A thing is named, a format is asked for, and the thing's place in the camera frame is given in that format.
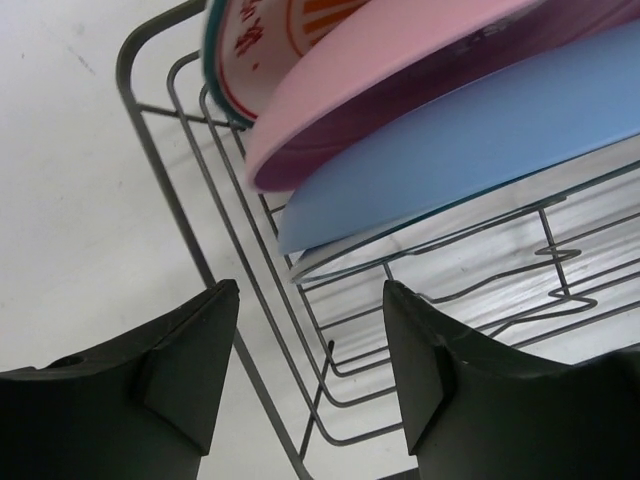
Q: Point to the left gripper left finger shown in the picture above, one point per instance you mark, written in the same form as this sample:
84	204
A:
142	405

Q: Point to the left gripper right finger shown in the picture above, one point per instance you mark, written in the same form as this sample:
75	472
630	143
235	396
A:
475	408

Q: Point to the dark wire dish rack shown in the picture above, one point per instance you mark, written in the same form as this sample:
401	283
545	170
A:
560	280

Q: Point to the blue plate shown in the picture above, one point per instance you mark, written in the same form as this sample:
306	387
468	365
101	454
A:
504	127

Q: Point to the pink plate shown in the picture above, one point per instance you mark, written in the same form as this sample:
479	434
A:
391	57

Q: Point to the white plate with red print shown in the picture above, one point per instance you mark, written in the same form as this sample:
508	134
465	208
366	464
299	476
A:
273	61

